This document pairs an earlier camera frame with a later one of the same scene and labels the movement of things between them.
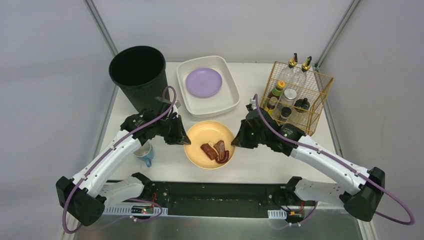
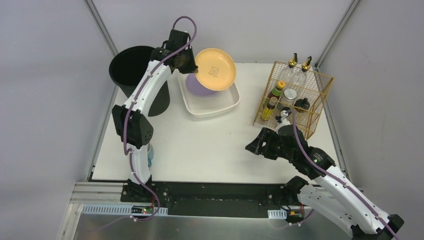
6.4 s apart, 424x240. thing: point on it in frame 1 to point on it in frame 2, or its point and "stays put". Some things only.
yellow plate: x=201 y=133 to x=216 y=69
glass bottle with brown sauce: x=302 y=79 stays put
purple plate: x=203 y=82 stays put
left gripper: x=170 y=129 to x=187 y=62
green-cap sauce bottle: x=277 y=91 stays put
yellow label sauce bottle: x=271 y=105 stays put
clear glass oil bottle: x=288 y=73 stays put
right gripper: x=249 y=134 to x=265 y=146
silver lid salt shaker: x=289 y=98 stays put
